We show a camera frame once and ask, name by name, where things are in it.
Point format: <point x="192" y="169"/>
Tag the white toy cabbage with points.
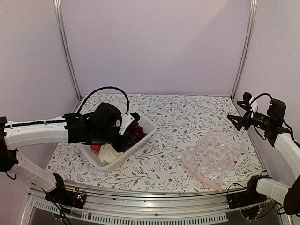
<point x="107" y="154"/>

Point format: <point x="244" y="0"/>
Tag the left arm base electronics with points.
<point x="74" y="198"/>

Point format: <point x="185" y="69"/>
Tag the right aluminium frame post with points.
<point x="246" y="46"/>

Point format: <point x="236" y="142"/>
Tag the clear zip top bag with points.
<point x="212" y="155"/>

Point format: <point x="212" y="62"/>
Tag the aluminium front rail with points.
<point x="118" y="207"/>

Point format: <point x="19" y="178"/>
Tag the left aluminium frame post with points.
<point x="65" y="48"/>

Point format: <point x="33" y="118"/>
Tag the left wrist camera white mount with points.
<point x="127" y="119"/>

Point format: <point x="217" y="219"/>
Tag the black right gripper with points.
<point x="239" y="119"/>

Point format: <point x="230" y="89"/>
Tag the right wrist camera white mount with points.
<point x="251" y="105"/>

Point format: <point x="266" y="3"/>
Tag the aluminium frame post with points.
<point x="65" y="48"/>
<point x="246" y="46"/>

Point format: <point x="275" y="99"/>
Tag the floral patterned table mat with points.
<point x="181" y="122"/>

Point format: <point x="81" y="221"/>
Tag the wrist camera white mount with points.
<point x="127" y="119"/>
<point x="251" y="105"/>

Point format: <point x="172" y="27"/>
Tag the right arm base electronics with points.
<point x="248" y="197"/>

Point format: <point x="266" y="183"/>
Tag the orange toy pepper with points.
<point x="96" y="146"/>

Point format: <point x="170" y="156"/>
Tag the white plastic mesh basket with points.
<point x="133" y="147"/>

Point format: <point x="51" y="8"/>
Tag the dark red toy grapes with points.
<point x="136" y="131"/>

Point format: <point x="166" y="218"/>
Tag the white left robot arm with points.
<point x="68" y="128"/>

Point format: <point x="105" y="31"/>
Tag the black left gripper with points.
<point x="123" y="146"/>

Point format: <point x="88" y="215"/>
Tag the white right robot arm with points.
<point x="280" y="136"/>

